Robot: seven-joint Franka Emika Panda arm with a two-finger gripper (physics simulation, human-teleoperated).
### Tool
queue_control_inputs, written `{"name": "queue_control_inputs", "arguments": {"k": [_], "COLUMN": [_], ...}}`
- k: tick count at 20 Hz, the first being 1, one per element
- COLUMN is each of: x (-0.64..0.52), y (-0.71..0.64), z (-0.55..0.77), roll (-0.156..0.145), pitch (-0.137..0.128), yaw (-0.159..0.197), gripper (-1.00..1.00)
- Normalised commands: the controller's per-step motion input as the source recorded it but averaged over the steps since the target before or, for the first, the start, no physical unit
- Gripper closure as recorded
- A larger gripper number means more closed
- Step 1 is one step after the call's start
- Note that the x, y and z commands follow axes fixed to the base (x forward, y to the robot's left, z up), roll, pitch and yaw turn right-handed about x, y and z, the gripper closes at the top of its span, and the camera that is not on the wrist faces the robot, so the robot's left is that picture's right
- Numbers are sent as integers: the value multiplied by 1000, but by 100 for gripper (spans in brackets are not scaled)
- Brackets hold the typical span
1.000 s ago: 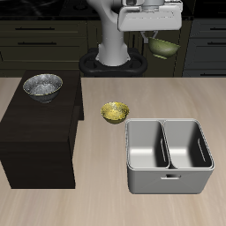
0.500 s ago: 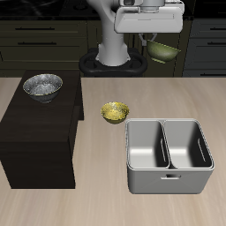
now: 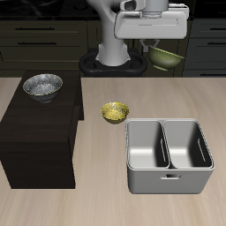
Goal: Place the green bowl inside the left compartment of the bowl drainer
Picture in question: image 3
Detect grey speckled bowl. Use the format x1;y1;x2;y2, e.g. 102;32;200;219
22;73;64;103

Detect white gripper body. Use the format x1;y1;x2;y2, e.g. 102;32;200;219
113;3;190;41

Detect dark kitchen cupboards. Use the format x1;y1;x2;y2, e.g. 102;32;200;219
0;0;226;79

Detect yellow bowl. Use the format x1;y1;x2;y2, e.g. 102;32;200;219
100;101;131;124

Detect dark wooden cabinet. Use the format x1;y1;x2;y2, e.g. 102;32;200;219
0;70;85;190

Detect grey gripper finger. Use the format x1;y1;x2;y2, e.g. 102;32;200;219
139;39;151;54
150;39;161;49

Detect green bowl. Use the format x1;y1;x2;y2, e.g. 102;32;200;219
147;45;185;72

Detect white two-bin basket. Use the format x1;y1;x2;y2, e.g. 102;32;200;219
124;117;215;195

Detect flat black base plate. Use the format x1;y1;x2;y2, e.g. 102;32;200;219
78;47;148;75

